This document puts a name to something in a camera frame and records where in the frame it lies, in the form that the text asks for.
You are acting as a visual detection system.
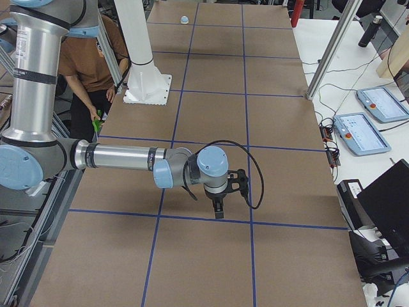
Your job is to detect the white camera mast base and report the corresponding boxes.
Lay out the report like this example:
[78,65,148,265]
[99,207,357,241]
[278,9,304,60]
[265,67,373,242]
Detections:
[114,0,172,106]

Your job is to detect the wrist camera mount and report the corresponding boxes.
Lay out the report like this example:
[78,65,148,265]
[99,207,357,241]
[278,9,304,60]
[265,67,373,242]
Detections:
[225,169,249,197]

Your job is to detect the black power box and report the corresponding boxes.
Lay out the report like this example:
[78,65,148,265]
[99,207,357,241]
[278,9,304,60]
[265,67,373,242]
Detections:
[336,179,375,230]

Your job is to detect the black laptop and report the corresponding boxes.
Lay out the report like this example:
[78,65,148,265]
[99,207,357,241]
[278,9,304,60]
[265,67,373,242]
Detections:
[357,159,408,257]

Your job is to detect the red cylinder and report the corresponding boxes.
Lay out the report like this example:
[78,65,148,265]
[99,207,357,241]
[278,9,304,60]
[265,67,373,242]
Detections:
[291,0,305,28]

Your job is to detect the person in brown shirt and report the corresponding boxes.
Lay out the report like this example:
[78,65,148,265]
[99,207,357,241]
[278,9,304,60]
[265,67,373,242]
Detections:
[58,14,130,143]

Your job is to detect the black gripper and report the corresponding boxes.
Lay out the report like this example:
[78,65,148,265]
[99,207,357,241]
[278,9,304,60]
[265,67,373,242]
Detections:
[207,193,226,219]

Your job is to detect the far teach pendant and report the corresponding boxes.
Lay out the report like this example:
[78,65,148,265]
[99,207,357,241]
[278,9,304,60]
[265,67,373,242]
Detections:
[357,86,408,123]

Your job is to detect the teach pendant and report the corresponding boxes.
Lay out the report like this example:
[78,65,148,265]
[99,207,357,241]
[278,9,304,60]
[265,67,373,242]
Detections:
[333,113,392,156]
[357,86,408,123]

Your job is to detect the green scissors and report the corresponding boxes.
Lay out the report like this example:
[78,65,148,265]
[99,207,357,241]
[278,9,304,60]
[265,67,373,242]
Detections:
[92,110,105,133]

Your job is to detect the usb hub with cables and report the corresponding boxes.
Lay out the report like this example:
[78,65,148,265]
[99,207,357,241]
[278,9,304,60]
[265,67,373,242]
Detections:
[319,117,341,169]

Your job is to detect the black camera cable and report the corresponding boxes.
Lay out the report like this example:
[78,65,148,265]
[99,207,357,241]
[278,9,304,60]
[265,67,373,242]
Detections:
[182,140,265,210]

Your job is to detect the black water bottle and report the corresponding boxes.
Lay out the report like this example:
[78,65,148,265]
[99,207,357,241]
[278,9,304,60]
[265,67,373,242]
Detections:
[358,15,383,47]

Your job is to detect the near teach pendant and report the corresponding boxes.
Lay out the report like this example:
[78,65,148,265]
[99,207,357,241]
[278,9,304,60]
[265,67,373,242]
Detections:
[333,113,392,156]

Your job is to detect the aluminium frame post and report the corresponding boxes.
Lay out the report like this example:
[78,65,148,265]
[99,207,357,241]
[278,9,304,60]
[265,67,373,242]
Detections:
[305,0,362,100]

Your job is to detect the blue wooden call bell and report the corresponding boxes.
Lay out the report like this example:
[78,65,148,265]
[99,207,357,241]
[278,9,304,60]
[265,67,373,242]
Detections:
[180,16,189,24]

